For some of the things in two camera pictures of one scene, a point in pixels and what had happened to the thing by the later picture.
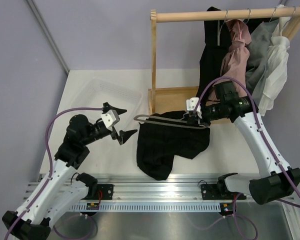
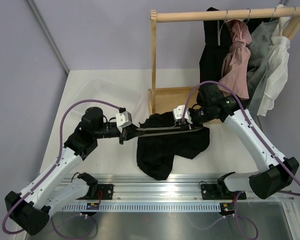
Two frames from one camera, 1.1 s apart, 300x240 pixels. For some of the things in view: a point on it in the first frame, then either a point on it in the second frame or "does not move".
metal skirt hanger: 166,124 → 184,129
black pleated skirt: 163,136 does not move
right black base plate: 216,192 does not move
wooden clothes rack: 184,99 does not move
